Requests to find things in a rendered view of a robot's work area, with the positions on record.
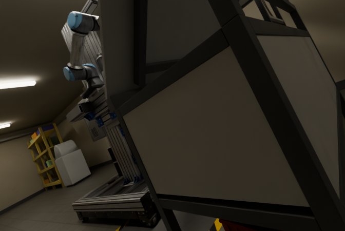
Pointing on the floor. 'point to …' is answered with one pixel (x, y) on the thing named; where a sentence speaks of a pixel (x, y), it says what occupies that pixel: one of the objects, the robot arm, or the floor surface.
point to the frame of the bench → (237, 49)
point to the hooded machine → (71, 163)
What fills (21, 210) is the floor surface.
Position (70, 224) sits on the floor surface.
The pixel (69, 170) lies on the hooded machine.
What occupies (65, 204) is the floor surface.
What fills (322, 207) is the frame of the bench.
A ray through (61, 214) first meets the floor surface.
